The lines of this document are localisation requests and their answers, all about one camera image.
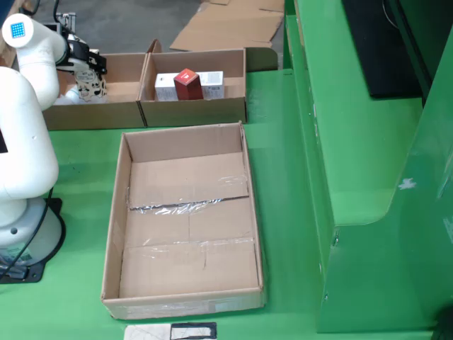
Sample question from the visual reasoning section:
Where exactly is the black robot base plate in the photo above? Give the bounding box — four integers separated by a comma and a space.
0, 197, 67, 284

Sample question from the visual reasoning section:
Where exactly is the small red brown carton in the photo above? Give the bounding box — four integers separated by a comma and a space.
173, 68, 205, 101

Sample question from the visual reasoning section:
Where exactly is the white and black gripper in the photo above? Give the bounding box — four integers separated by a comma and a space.
56, 30, 108, 75

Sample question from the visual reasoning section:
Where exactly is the open brown cardboard box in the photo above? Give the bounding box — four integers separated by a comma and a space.
41, 38, 163, 131
137, 47, 279, 128

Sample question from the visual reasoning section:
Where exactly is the open flat cardboard mailer box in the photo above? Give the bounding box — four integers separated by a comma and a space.
168, 0, 285, 50

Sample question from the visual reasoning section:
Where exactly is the flat white carton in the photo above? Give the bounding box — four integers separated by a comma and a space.
154, 70, 226, 102

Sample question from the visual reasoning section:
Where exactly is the paper card with black frame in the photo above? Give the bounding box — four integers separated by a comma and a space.
124, 321, 218, 340

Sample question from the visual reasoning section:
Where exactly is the cow print hand cream box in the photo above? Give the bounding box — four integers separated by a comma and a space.
74, 69, 108, 104

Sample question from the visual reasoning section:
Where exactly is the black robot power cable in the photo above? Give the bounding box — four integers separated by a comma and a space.
0, 187, 54, 279

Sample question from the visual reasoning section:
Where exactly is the green metal shelf stand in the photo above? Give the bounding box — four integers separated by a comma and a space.
282, 0, 453, 334

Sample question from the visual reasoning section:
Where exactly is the shallow cardboard tray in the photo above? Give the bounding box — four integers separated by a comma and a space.
101, 120, 267, 321

